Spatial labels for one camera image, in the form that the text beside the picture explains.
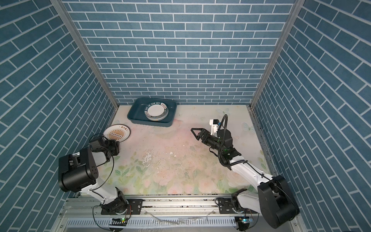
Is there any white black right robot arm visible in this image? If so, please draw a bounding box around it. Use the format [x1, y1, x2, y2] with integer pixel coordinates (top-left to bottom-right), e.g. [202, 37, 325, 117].
[191, 128, 300, 229]

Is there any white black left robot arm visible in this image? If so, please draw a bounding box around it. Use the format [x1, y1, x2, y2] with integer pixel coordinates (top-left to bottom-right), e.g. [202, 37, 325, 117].
[58, 134, 129, 215]

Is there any teal plastic bin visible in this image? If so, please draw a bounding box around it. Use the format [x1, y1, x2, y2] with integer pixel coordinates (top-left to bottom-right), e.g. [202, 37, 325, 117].
[127, 97, 177, 127]

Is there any orange sunburst plate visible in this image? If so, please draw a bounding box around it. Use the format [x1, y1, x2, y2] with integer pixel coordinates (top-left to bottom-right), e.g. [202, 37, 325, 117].
[103, 124, 131, 143]

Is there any aluminium mounting rail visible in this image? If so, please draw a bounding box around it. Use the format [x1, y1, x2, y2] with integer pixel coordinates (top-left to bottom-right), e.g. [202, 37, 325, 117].
[50, 195, 306, 232]

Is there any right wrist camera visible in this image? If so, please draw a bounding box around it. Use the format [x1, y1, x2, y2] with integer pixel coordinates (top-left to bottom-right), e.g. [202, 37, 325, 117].
[209, 119, 221, 136]

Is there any green lettered rim plate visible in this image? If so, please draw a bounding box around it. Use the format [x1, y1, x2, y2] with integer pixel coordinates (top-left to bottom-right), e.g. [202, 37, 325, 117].
[144, 101, 169, 121]

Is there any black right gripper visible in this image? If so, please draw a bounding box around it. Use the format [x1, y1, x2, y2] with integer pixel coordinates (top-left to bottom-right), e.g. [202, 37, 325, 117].
[193, 128, 225, 154]

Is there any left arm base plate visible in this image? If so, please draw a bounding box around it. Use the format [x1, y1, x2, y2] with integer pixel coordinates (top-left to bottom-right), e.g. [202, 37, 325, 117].
[100, 199, 143, 215]

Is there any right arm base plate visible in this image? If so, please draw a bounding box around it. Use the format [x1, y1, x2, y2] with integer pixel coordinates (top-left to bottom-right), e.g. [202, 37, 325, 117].
[214, 197, 241, 214]

